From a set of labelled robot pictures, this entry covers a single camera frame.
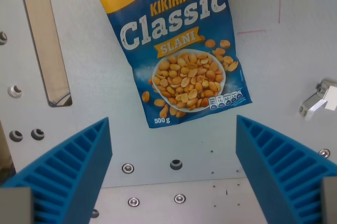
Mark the silver metal bracket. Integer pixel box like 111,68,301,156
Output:
298,78,337,121

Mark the blue peanut snack bag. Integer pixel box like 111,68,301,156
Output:
87,0,254,129

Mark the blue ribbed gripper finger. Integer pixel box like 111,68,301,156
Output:
0,117,114,224
235,115,337,224

